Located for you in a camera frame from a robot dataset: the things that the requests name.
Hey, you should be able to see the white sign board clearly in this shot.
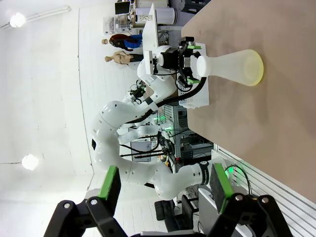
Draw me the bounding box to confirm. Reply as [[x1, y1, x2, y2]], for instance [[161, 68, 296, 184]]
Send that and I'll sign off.
[[130, 140, 153, 162]]

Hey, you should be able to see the translucent conical flask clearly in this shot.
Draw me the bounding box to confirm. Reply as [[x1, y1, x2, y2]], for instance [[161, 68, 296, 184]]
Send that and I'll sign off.
[[204, 49, 264, 87]]

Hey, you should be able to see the white paper roll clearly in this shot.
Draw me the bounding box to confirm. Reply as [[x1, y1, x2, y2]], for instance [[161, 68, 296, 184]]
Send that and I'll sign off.
[[135, 6, 178, 25]]

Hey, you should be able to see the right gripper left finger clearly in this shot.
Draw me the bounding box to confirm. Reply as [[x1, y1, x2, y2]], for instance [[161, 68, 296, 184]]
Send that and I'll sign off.
[[48, 165, 121, 237]]

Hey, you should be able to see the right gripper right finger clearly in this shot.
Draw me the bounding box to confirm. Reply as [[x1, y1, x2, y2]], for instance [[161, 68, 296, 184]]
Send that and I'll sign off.
[[204, 162, 293, 237]]

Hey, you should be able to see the mannequin in brown blue clothes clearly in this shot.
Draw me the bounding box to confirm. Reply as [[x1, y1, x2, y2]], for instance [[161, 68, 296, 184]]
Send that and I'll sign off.
[[101, 34, 144, 51]]

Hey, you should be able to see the white board panel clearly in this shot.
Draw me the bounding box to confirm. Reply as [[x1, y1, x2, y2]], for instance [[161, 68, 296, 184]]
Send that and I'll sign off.
[[142, 2, 160, 54]]

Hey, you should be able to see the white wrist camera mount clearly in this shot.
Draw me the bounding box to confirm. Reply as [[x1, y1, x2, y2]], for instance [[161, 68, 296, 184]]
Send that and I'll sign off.
[[144, 50, 159, 75]]

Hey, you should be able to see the computer monitor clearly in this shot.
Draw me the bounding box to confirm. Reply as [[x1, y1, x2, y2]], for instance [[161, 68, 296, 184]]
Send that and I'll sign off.
[[115, 1, 131, 15]]

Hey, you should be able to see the bare beige mannequin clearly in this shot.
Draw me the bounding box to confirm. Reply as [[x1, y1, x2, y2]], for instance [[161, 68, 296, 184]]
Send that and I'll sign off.
[[105, 50, 144, 66]]

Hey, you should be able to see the aluminium profile frame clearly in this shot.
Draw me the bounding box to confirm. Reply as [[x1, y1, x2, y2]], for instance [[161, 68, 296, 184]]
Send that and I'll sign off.
[[212, 143, 316, 237]]

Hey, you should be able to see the round ceiling light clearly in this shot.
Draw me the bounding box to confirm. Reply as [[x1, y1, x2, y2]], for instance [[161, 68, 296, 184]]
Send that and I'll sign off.
[[21, 154, 40, 171], [9, 12, 27, 28]]

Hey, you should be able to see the black office chair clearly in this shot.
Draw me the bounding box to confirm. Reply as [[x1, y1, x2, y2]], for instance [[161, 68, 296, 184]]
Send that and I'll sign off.
[[155, 195, 198, 233]]

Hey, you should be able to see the white round cap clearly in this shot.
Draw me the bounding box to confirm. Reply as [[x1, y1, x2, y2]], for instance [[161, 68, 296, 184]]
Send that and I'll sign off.
[[196, 54, 210, 78]]

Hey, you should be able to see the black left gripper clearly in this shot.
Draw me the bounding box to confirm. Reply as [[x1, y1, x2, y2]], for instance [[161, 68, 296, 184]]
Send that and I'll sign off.
[[160, 36, 203, 91]]

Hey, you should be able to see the thick black cable hose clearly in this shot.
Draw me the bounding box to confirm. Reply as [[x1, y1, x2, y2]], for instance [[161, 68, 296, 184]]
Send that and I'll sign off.
[[118, 76, 208, 129]]

